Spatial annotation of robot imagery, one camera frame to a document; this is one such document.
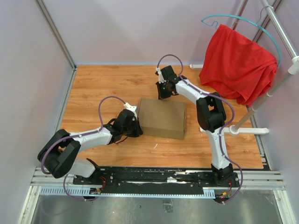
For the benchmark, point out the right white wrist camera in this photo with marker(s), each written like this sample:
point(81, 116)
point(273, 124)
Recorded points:
point(161, 79)

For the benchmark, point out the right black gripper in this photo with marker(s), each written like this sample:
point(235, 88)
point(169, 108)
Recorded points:
point(161, 95)

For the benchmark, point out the brown cardboard box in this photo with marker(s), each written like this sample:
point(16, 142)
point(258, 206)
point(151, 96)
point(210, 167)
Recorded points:
point(162, 118)

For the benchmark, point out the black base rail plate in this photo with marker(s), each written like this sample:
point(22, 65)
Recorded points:
point(155, 180)

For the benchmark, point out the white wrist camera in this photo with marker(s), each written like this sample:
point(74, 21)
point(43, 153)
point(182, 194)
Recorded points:
point(161, 79)
point(132, 108)

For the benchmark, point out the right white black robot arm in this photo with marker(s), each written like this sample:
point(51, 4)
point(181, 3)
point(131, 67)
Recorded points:
point(211, 117)

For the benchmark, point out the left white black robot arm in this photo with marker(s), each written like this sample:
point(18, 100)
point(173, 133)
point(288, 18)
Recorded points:
point(59, 156)

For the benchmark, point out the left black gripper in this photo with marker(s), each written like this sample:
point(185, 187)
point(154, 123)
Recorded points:
point(138, 131)

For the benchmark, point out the red cloth shirt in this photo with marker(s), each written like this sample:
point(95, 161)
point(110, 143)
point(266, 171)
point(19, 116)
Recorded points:
point(236, 67)

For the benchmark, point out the aluminium frame post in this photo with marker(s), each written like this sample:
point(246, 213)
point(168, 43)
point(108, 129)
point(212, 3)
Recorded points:
point(48, 18)

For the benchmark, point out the grey slotted cable duct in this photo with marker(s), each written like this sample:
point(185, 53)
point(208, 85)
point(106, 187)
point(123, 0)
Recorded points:
point(87, 191)

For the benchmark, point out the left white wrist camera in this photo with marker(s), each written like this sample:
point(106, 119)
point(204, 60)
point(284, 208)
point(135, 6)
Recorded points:
point(132, 108)

